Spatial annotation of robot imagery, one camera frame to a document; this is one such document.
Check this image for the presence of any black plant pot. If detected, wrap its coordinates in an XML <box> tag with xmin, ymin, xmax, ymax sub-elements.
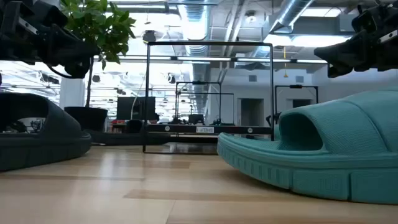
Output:
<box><xmin>64</xmin><ymin>106</ymin><xmax>109</xmax><ymax>133</ymax></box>

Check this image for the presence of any teal rubber slide sandal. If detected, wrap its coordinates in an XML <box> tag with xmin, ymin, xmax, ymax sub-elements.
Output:
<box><xmin>216</xmin><ymin>88</ymin><xmax>398</xmax><ymax>205</ymax></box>

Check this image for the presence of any black ceiling lamp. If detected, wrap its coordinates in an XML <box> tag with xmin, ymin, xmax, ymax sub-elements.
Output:
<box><xmin>142</xmin><ymin>30</ymin><xmax>157</xmax><ymax>44</ymax></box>

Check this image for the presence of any dark rectangular screen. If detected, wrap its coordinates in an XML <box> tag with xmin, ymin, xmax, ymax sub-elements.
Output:
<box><xmin>116</xmin><ymin>96</ymin><xmax>156</xmax><ymax>121</ymax></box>

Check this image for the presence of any black frame wooden board shelf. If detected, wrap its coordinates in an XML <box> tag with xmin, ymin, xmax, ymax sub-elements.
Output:
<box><xmin>142</xmin><ymin>41</ymin><xmax>275</xmax><ymax>156</ymax></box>

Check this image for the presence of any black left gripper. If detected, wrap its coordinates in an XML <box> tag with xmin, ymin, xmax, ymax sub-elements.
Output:
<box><xmin>0</xmin><ymin>0</ymin><xmax>101</xmax><ymax>78</ymax></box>

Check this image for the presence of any yellow hanging cord tag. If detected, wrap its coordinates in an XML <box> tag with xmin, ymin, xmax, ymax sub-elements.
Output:
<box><xmin>282</xmin><ymin>46</ymin><xmax>289</xmax><ymax>78</ymax></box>

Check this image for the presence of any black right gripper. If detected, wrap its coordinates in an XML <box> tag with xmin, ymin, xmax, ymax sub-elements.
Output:
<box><xmin>313</xmin><ymin>0</ymin><xmax>398</xmax><ymax>78</ymax></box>

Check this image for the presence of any black metal station frame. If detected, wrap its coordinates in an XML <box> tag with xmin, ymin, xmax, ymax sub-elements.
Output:
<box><xmin>175</xmin><ymin>81</ymin><xmax>234</xmax><ymax>126</ymax></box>
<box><xmin>274</xmin><ymin>85</ymin><xmax>320</xmax><ymax>114</ymax></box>

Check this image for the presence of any silver ventilation duct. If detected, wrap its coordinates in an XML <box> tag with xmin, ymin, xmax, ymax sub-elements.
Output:
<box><xmin>185</xmin><ymin>0</ymin><xmax>212</xmax><ymax>103</ymax></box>
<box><xmin>269</xmin><ymin>0</ymin><xmax>315</xmax><ymax>34</ymax></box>

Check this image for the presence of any green leafy plant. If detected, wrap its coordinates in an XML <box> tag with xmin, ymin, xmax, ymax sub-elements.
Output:
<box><xmin>60</xmin><ymin>0</ymin><xmax>137</xmax><ymax>108</ymax></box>

